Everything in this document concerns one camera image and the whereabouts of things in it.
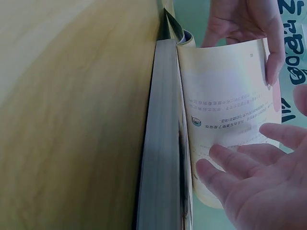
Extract person's right hand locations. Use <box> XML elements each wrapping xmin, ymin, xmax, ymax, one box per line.
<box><xmin>196</xmin><ymin>84</ymin><xmax>307</xmax><ymax>230</ymax></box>

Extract person's left hand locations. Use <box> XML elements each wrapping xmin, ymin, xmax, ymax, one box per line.
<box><xmin>200</xmin><ymin>0</ymin><xmax>285</xmax><ymax>91</ymax></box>

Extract paperback book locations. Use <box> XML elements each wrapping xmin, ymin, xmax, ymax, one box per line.
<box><xmin>133</xmin><ymin>7</ymin><xmax>283</xmax><ymax>230</ymax></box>

